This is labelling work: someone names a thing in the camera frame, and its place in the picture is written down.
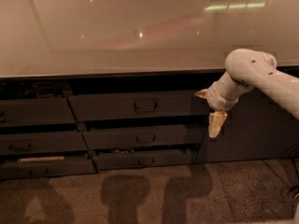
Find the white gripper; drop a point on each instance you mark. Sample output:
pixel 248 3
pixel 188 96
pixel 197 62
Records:
pixel 217 100

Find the dark drawer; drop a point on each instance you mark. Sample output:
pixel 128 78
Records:
pixel 147 136
pixel 140 159
pixel 30 112
pixel 39 143
pixel 15 170
pixel 137 105

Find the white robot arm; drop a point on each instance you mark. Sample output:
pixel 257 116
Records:
pixel 246 69

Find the dark cabinet door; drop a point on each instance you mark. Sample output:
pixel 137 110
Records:
pixel 256 128

